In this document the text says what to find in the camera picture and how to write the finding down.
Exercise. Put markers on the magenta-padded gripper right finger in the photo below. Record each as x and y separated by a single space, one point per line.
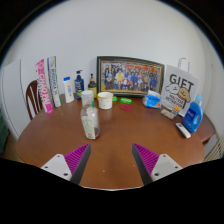
146 159

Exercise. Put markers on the white radiator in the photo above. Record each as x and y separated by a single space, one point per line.
216 150

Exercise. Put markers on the small snack packet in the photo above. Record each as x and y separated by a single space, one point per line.
167 113

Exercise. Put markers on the framed group picture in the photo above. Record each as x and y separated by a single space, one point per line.
130 76

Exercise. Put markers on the long green and white box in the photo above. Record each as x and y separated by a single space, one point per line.
54 81

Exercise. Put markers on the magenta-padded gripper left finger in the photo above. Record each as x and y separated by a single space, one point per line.
77 159

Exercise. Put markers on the dark blue pump bottle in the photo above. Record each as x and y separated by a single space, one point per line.
79 87

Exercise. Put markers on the white cup with yellow rim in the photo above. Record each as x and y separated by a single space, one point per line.
105 101

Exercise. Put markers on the long pink printed box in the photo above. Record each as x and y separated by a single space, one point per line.
43 87

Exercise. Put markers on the clear plastic water bottle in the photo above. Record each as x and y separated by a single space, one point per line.
90 121

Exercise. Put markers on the white remote control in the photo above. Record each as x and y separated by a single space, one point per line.
183 130

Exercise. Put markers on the brown wooden chair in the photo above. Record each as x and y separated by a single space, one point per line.
32 98

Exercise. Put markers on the white bottle with blue cap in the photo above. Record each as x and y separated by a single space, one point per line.
68 91

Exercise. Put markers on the blue tissue pack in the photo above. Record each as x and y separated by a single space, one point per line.
152 101

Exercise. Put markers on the small green item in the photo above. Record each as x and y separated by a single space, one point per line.
115 98

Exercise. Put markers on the blue detergent bottle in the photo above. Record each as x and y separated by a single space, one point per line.
192 116

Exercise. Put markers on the brown and yellow pump bottle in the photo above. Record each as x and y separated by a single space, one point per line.
92 88

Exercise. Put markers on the white paper gift bag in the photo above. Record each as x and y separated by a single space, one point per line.
180 88

